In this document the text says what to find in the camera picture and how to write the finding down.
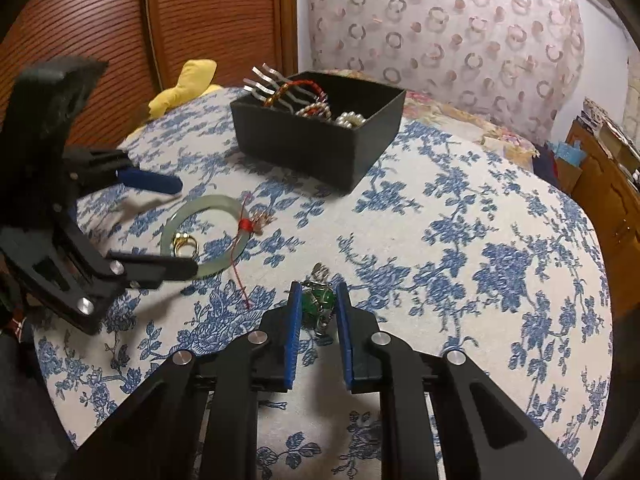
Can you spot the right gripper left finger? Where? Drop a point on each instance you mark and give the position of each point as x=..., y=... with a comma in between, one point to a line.
x=282, y=325

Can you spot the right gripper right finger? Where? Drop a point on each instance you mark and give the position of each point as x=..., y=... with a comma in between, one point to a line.
x=361, y=368

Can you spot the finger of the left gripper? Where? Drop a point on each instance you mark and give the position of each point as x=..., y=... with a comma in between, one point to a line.
x=143, y=180
x=150, y=271

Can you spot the pale green jade bangle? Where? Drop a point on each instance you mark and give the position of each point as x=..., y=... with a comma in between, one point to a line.
x=213, y=230

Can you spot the black jewelry box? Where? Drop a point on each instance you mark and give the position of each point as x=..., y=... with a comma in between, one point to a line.
x=332, y=154

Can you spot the yellow Pikachu plush toy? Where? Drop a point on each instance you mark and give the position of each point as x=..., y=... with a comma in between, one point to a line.
x=195, y=80

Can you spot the brown wooden louvered wardrobe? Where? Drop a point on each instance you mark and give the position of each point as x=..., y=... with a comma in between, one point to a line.
x=145, y=44

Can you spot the blue tissue paper bag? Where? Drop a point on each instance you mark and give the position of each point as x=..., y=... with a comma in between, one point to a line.
x=571, y=153

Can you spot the wooden sideboard cabinet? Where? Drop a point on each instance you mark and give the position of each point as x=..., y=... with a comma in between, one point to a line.
x=612, y=205

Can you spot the pink circle patterned curtain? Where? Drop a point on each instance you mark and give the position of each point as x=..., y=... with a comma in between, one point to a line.
x=512, y=62

